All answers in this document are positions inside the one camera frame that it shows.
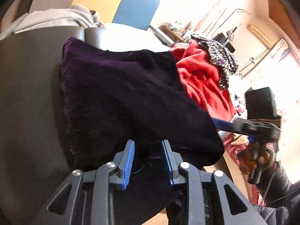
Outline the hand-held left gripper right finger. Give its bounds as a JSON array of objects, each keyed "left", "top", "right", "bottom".
[{"left": 161, "top": 140, "right": 268, "bottom": 225}]

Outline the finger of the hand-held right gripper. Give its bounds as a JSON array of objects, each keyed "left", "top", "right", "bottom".
[{"left": 211, "top": 118, "right": 235, "bottom": 132}]

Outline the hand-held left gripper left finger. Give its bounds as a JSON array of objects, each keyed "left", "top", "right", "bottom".
[{"left": 30, "top": 139, "right": 136, "bottom": 225}]

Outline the dark purple velvet top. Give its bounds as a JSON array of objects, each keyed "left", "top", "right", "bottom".
[{"left": 58, "top": 37, "right": 225, "bottom": 225}]

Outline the person's right forearm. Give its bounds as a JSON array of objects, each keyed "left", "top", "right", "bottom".
[{"left": 254, "top": 160, "right": 300, "bottom": 207}]

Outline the person's right hand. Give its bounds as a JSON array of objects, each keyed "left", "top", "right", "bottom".
[{"left": 238, "top": 142, "right": 275, "bottom": 170}]

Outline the pink quilt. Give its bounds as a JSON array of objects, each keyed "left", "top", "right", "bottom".
[{"left": 221, "top": 131, "right": 266, "bottom": 207}]

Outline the red garment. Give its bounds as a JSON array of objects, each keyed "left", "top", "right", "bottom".
[{"left": 169, "top": 40, "right": 236, "bottom": 122}]

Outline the black white patterned garment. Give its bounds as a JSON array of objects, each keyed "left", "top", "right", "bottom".
[{"left": 191, "top": 34, "right": 239, "bottom": 90}]

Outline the black monitor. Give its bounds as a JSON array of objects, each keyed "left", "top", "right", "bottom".
[{"left": 214, "top": 33, "right": 236, "bottom": 53}]

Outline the person's black jacket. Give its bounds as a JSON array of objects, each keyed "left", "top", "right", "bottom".
[{"left": 254, "top": 204, "right": 300, "bottom": 225}]

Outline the cluttered wooden side table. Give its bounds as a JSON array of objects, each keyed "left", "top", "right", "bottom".
[{"left": 167, "top": 21, "right": 195, "bottom": 35}]

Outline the grey yellow blue chair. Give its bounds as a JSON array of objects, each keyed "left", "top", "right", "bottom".
[{"left": 29, "top": 0, "right": 161, "bottom": 32}]

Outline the grey garment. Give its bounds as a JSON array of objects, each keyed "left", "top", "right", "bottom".
[{"left": 13, "top": 4, "right": 104, "bottom": 34}]

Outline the white cloth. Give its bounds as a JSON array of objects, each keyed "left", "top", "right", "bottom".
[{"left": 0, "top": 13, "right": 31, "bottom": 40}]

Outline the wall air conditioner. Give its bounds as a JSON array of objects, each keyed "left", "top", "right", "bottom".
[{"left": 248, "top": 24, "right": 275, "bottom": 48}]

